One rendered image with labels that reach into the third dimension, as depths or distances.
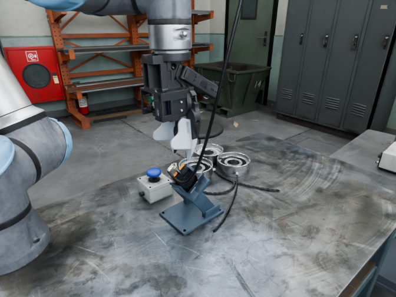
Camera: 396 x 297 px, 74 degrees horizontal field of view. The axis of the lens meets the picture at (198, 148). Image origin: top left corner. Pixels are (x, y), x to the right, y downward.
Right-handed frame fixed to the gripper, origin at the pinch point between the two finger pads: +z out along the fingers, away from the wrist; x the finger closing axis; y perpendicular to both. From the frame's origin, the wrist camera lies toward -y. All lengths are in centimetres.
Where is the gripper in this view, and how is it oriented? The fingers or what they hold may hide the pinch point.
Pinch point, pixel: (183, 149)
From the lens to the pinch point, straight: 56.9
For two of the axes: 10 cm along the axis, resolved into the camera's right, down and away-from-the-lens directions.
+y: -7.5, 2.8, -6.0
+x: 6.6, 3.1, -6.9
